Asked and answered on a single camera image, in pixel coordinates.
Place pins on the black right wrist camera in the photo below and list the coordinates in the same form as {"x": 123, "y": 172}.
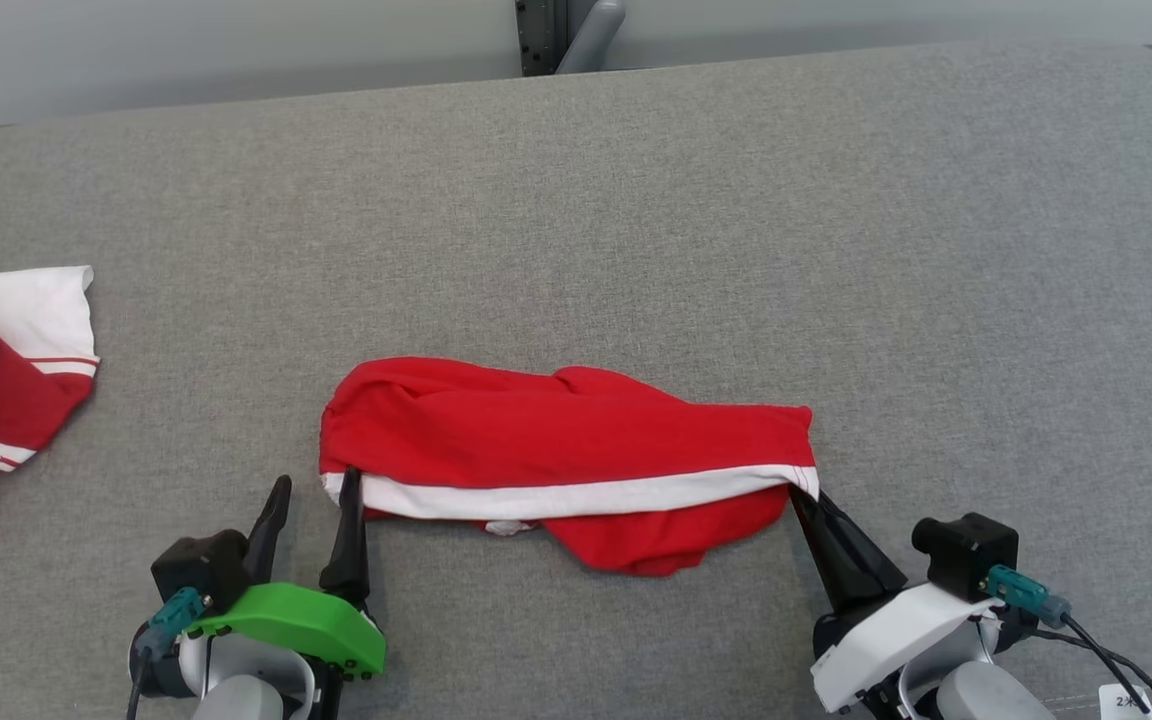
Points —
{"x": 966, "y": 555}

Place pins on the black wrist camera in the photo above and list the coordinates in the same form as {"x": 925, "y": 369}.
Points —
{"x": 198, "y": 568}
{"x": 966, "y": 555}

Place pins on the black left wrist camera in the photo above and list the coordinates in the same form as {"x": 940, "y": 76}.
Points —
{"x": 198, "y": 568}

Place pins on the black hinge plate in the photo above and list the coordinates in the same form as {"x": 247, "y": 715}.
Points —
{"x": 541, "y": 35}

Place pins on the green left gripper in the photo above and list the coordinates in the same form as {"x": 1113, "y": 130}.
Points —
{"x": 306, "y": 620}

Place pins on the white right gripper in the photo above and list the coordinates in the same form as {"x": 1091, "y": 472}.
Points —
{"x": 886, "y": 640}

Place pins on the red shorts with white band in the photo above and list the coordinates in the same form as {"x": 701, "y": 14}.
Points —
{"x": 536, "y": 430}

